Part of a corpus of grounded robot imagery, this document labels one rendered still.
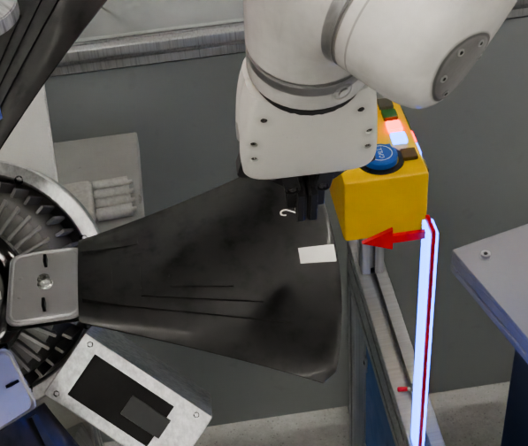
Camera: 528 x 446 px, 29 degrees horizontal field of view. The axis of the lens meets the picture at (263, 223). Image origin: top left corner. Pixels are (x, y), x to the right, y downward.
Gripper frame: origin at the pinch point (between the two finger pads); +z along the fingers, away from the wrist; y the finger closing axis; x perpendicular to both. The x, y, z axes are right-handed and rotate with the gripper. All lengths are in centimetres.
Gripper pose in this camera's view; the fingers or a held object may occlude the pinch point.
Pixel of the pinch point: (304, 193)
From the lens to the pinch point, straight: 82.5
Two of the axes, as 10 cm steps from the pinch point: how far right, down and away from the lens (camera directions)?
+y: -9.9, 1.2, -0.6
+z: 0.2, 5.3, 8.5
